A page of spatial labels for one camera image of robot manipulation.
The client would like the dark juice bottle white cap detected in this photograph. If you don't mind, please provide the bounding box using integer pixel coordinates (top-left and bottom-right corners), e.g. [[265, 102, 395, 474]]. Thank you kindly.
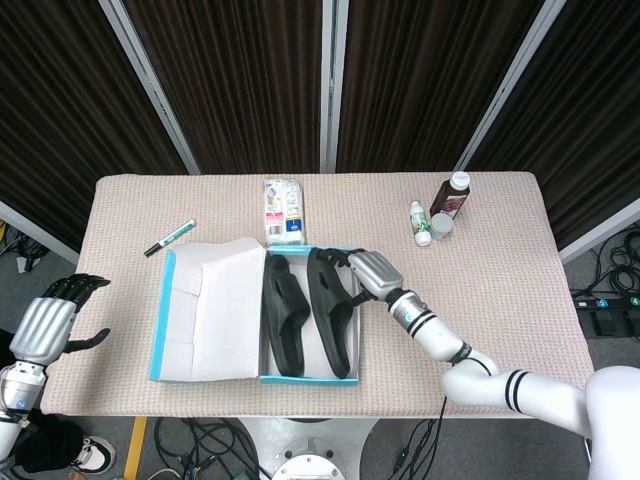
[[429, 171, 471, 221]]

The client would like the white black sneaker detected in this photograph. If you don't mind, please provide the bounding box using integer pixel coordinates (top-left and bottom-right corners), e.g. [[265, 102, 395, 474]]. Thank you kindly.
[[69, 435, 116, 475]]

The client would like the white tissue pack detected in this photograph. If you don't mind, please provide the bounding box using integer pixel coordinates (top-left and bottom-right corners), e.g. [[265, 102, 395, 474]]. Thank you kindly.
[[263, 178, 306, 246]]

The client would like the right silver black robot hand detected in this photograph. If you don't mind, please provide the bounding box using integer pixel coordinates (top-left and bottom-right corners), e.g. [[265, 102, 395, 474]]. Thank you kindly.
[[319, 246, 405, 307]]

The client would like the aluminium partition post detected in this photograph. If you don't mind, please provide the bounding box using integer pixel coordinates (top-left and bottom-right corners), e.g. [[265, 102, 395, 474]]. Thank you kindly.
[[0, 199, 79, 266], [454, 0, 569, 174], [319, 0, 349, 174], [559, 197, 640, 264], [97, 0, 201, 175]]

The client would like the green white marker pen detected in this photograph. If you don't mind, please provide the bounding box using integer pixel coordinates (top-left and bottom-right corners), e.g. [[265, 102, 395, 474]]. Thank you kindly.
[[143, 218, 197, 259]]

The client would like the black trouser leg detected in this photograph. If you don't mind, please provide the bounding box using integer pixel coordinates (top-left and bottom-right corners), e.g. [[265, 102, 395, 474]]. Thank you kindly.
[[14, 414, 84, 474]]

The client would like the beige woven table cloth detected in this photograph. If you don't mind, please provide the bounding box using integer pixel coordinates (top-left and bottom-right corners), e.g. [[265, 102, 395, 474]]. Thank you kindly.
[[39, 172, 600, 419]]

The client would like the black foot pedal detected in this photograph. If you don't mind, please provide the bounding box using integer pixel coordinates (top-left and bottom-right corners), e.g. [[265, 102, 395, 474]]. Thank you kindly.
[[589, 309, 621, 337]]

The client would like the black floor cable bundle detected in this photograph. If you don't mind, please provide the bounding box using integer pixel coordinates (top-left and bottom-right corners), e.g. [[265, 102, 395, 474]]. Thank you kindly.
[[152, 417, 261, 480], [594, 224, 640, 296]]

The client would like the small clear jar grey lid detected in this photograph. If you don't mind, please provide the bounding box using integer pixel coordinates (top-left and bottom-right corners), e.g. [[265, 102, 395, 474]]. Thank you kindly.
[[429, 213, 454, 242]]

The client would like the teal cardboard shoe box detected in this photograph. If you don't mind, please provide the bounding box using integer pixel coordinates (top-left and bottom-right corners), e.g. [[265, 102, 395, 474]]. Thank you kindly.
[[149, 237, 362, 386]]

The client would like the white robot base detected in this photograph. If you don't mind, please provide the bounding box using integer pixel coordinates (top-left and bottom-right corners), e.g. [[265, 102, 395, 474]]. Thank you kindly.
[[239, 417, 376, 480]]

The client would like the small white green bottle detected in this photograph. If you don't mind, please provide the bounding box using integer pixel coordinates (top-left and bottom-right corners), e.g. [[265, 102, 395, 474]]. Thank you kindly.
[[409, 200, 432, 246]]

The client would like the black rubber slipper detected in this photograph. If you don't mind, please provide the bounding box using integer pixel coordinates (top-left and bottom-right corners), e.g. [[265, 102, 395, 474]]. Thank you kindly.
[[262, 254, 311, 377], [305, 247, 359, 380]]

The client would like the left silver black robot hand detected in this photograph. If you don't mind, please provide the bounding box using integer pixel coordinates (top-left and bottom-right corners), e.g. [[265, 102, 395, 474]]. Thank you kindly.
[[8, 273, 112, 364]]

